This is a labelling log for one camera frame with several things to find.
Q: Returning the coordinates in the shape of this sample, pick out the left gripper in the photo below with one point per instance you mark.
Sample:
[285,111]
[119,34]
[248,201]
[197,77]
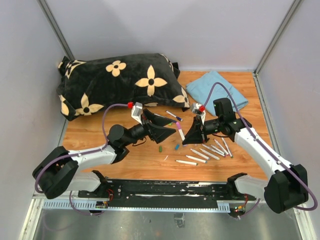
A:
[157,134]

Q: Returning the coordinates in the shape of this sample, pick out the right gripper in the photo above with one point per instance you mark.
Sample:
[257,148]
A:
[195,134]

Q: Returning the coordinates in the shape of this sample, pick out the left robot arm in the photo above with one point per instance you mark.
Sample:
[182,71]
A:
[62,170]

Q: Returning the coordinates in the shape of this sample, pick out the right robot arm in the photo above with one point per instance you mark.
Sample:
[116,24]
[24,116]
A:
[285,187]

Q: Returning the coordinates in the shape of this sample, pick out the dark blue cap marker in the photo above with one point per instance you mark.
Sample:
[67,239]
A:
[175,116]

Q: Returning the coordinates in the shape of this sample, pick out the black floral pillow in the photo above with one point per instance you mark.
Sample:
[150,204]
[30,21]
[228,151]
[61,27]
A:
[90,86]

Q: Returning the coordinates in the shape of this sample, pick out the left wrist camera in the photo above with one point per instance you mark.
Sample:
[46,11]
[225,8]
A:
[136,112]

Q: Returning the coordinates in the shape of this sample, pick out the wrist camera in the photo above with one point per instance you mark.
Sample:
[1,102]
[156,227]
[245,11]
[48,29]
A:
[136,112]
[199,109]

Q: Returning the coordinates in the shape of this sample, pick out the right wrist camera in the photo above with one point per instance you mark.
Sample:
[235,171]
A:
[199,109]

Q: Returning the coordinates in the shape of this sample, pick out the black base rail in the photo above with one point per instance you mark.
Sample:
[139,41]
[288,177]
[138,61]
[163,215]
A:
[161,194]

